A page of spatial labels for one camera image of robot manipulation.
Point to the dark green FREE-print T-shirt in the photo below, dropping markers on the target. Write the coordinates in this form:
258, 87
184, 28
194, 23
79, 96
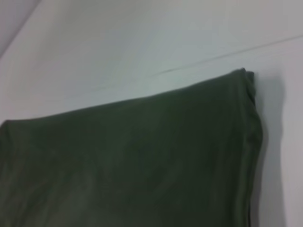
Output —
130, 165

